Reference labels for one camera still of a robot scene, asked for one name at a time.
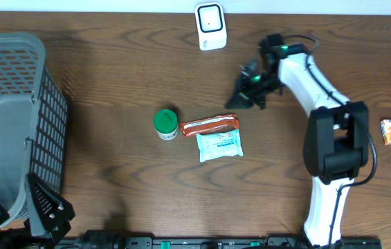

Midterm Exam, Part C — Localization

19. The red Top chocolate bar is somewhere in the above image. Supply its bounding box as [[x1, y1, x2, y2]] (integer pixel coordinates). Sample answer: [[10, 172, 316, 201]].
[[180, 113, 240, 138]]

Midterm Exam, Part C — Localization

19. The teal wet wipes pack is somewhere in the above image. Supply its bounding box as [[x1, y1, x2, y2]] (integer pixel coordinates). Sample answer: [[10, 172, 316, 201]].
[[196, 129, 244, 163]]

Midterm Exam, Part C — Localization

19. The green lid white jar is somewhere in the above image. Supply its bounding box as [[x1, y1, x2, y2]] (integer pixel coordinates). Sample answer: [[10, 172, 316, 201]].
[[154, 109, 179, 140]]

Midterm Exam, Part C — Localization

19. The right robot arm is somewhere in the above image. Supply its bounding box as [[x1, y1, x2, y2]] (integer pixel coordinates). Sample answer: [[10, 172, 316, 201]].
[[225, 34, 376, 248]]

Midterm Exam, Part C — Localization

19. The white barcode scanner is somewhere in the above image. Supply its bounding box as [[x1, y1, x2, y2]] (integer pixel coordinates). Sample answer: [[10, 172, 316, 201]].
[[194, 2, 227, 51]]

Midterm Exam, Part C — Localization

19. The grey plastic shopping basket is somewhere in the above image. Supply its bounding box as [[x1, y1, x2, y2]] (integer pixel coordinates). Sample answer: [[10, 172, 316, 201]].
[[0, 33, 69, 227]]

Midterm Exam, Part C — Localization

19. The black mounting rail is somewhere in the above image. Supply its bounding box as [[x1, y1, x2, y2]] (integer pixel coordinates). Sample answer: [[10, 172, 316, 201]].
[[56, 230, 383, 249]]

